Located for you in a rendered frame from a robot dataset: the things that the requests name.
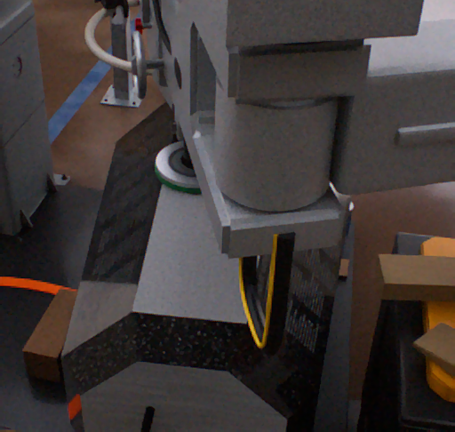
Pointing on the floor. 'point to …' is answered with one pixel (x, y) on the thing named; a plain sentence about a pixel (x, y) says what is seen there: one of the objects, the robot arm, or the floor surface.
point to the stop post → (123, 85)
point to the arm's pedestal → (22, 119)
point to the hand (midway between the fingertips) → (119, 23)
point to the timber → (50, 339)
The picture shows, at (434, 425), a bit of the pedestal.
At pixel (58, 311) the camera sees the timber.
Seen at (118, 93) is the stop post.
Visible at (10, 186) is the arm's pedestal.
